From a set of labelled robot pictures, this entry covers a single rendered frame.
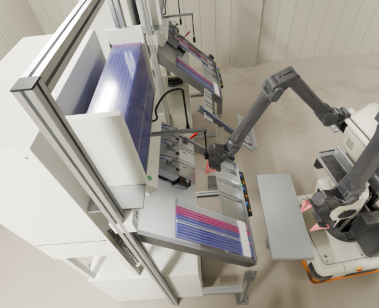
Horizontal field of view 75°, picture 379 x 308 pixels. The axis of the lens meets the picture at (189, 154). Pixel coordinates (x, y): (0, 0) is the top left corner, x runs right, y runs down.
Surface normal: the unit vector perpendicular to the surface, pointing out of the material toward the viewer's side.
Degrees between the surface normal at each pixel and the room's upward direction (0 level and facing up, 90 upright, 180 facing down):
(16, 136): 0
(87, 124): 90
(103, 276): 0
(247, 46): 90
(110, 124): 90
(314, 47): 90
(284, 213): 0
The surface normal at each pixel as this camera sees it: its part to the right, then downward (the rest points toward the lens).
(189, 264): -0.10, -0.66
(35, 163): 0.04, 0.75
